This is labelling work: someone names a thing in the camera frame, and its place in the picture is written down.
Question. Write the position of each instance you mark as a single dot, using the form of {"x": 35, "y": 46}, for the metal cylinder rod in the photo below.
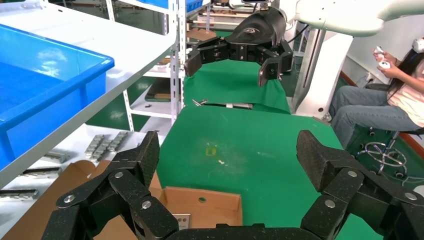
{"x": 239, "y": 106}

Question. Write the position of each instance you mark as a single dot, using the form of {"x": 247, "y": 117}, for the white neighbouring shelf rack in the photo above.
{"x": 155, "y": 111}

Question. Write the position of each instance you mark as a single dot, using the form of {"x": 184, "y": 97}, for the small white scrap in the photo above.
{"x": 221, "y": 162}

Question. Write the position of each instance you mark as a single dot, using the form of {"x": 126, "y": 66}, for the green table cloth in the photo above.
{"x": 248, "y": 149}
{"x": 232, "y": 82}

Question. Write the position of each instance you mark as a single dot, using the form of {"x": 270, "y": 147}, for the white robot torso column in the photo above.
{"x": 324, "y": 66}

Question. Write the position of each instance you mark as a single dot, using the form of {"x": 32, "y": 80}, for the seated person left hand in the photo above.
{"x": 394, "y": 70}

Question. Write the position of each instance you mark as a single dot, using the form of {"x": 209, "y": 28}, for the grey metal bracket part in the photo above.
{"x": 54, "y": 158}
{"x": 41, "y": 172}
{"x": 18, "y": 194}

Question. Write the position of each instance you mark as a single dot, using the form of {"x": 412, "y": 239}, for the metal binder clip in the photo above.
{"x": 199, "y": 102}

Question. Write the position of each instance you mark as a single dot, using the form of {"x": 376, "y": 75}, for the blue plastic tray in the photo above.
{"x": 172, "y": 4}
{"x": 39, "y": 86}

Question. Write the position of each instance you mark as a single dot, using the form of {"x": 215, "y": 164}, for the silver metal shield plate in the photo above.
{"x": 181, "y": 221}

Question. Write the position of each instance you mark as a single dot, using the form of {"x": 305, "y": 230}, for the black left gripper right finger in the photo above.
{"x": 338, "y": 179}

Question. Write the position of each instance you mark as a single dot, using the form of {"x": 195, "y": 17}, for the office chair chrome base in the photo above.
{"x": 384, "y": 155}

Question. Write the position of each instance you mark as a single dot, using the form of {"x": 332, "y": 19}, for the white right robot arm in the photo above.
{"x": 344, "y": 16}

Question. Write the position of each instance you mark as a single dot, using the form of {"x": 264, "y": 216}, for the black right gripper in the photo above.
{"x": 255, "y": 36}

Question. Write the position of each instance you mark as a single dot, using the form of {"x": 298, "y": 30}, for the stacked wooden pallets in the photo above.
{"x": 225, "y": 15}

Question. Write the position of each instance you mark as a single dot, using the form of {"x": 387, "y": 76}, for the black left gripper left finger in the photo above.
{"x": 132, "y": 188}

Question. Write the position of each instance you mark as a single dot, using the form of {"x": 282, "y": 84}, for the ribbed metal strip part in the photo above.
{"x": 117, "y": 141}
{"x": 94, "y": 144}
{"x": 101, "y": 152}

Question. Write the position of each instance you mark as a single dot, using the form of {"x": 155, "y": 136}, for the brown cardboard piece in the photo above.
{"x": 200, "y": 34}

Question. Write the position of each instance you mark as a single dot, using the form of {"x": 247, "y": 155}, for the white perforated rack post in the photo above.
{"x": 173, "y": 82}

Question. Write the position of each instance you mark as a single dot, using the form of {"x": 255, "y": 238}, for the seated person right hand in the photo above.
{"x": 388, "y": 56}

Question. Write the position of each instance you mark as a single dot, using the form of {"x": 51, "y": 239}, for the white VR headset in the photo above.
{"x": 417, "y": 44}

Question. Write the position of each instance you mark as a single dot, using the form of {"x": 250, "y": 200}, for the brown cardboard box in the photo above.
{"x": 212, "y": 212}

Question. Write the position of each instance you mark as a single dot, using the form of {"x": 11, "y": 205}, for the seated person pink shirt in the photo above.
{"x": 364, "y": 109}

